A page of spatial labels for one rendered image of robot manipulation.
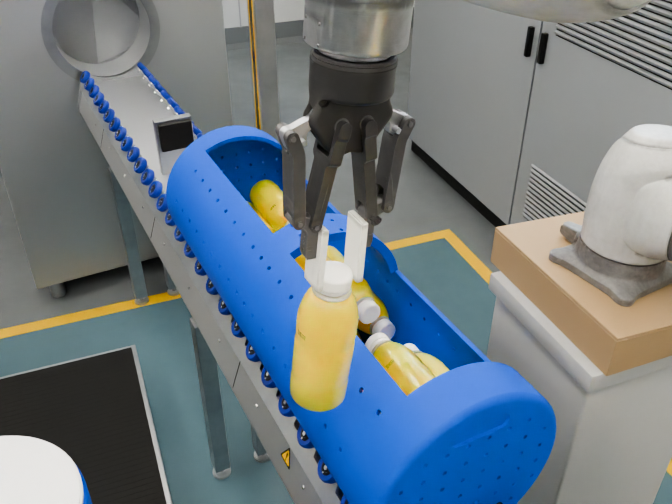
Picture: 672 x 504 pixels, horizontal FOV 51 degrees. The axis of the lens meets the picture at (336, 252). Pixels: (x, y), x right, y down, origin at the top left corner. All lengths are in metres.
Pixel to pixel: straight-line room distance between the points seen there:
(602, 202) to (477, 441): 0.55
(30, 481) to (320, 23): 0.76
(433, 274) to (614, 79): 1.11
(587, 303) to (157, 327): 1.98
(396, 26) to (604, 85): 2.16
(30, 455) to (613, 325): 0.92
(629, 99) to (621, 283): 1.38
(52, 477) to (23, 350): 1.92
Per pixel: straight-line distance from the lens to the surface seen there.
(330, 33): 0.57
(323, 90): 0.60
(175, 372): 2.70
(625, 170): 1.24
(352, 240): 0.70
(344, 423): 0.91
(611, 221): 1.27
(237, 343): 1.38
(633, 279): 1.33
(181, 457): 2.42
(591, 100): 2.77
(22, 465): 1.11
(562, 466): 1.47
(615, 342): 1.23
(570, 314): 1.30
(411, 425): 0.84
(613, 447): 1.51
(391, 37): 0.58
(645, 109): 2.58
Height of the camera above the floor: 1.84
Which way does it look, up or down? 34 degrees down
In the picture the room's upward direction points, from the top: straight up
